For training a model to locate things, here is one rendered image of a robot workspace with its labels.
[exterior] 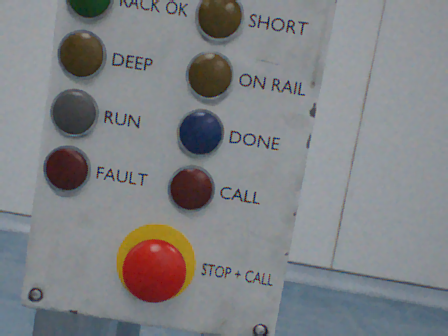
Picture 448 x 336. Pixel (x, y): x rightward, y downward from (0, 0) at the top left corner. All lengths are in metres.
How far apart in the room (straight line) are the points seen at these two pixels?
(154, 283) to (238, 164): 0.09
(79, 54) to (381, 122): 3.52
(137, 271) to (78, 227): 0.05
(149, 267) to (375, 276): 3.64
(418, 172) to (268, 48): 3.55
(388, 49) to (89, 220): 3.52
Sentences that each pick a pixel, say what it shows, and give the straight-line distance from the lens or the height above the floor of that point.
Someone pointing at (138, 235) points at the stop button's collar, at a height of 0.90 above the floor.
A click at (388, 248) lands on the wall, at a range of 4.02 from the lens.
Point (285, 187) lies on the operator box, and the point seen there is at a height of 0.95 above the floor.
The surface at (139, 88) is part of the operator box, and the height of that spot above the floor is 1.00.
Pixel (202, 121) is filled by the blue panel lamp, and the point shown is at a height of 0.98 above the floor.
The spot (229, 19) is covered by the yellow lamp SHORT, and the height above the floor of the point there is 1.04.
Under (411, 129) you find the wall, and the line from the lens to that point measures 3.95.
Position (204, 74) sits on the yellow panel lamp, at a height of 1.01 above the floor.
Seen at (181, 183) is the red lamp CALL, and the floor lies 0.94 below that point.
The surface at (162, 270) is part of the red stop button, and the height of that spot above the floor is 0.89.
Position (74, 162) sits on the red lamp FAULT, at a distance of 0.45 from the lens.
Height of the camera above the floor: 1.01
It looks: 9 degrees down
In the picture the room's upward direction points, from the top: 9 degrees clockwise
